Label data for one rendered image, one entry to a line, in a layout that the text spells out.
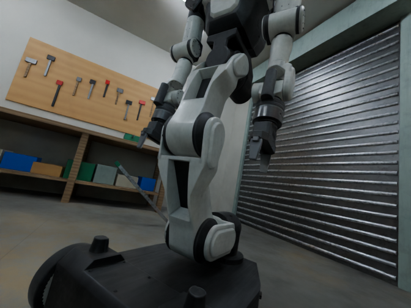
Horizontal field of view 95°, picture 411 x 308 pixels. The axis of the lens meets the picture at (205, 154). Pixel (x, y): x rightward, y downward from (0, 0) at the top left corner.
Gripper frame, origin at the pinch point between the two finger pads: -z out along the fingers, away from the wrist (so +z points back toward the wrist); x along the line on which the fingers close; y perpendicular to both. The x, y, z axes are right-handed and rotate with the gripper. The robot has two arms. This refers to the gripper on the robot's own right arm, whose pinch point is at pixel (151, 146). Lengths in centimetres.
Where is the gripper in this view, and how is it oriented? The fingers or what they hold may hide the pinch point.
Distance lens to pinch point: 77.8
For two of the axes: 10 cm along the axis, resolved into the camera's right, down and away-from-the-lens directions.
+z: 2.6, -9.1, 3.1
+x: -5.1, -4.0, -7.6
